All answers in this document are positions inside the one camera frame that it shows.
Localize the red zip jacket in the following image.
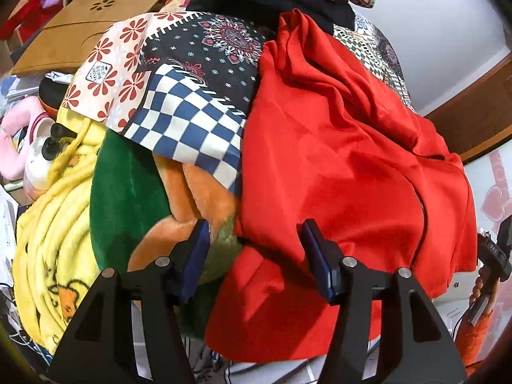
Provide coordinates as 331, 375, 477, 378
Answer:
205, 10, 477, 363

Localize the orange sleeve forearm right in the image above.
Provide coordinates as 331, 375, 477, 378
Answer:
455, 312, 493, 374

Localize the person's right hand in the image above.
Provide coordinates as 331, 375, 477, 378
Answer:
468, 265, 501, 315

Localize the white sliding door with hearts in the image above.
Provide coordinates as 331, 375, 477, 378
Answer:
433, 141, 511, 331

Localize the yellow cartoon blanket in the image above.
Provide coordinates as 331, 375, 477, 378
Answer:
12, 108, 106, 353

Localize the wooden wardrobe cabinet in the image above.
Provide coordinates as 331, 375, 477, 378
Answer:
426, 56, 512, 164

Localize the cream and tan fleece blanket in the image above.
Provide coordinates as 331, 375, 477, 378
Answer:
88, 129, 245, 341

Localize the pink plush toy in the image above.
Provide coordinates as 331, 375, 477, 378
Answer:
0, 96, 55, 182

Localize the patchwork patterned bed sheet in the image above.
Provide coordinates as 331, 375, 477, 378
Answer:
63, 8, 417, 193

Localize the wooden lap desk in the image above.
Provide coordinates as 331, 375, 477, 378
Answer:
11, 0, 159, 76

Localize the red plush toy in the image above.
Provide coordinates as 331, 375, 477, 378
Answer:
1, 0, 64, 43

